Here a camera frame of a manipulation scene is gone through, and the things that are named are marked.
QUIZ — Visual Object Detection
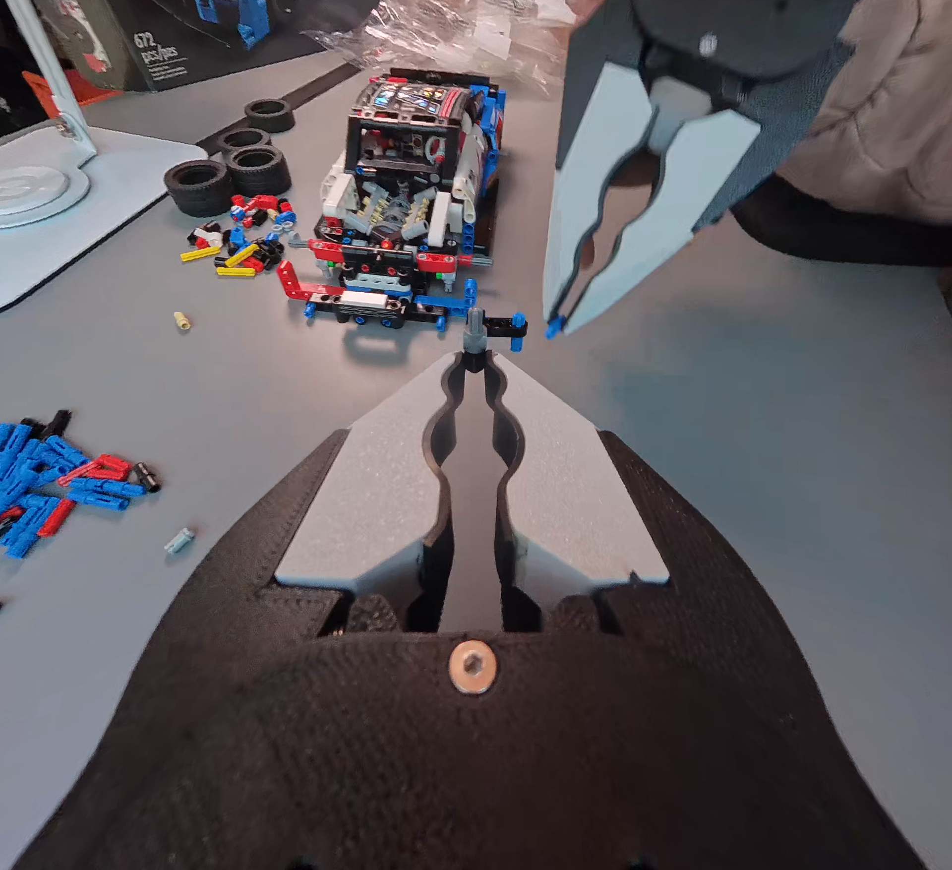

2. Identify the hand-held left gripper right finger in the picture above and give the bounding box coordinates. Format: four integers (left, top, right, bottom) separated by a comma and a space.
487, 351, 674, 592

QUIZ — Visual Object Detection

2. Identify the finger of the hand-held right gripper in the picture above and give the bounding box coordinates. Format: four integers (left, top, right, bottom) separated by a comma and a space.
543, 61, 659, 324
561, 110, 761, 335

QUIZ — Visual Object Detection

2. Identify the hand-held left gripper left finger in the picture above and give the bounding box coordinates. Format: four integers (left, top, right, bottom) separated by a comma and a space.
272, 351, 456, 592

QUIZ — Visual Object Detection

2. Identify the person's right forearm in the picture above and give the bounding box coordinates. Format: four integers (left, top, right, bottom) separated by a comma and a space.
773, 0, 952, 224

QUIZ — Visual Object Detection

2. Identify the grey desk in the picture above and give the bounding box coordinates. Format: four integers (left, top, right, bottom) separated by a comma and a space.
0, 52, 952, 870

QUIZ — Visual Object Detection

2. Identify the person's right hand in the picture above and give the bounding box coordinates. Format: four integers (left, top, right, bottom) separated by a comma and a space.
613, 152, 664, 197

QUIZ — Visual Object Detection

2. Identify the pile of clear plastic bags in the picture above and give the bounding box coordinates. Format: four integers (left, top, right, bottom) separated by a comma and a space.
305, 0, 618, 101

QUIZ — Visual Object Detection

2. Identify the toy brick race car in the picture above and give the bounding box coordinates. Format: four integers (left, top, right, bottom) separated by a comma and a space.
286, 66, 510, 331

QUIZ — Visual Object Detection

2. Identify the heap of assorted loose bricks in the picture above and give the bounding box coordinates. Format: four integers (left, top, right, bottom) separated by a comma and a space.
180, 193, 298, 277

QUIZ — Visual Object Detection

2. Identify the pile of blue red pins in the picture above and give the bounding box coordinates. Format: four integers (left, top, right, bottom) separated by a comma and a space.
0, 409, 163, 560

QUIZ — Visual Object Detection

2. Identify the white monitor base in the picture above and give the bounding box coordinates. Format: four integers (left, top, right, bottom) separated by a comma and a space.
0, 119, 209, 313

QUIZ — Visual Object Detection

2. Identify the orange flat object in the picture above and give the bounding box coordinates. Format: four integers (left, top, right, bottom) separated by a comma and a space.
22, 70, 123, 106

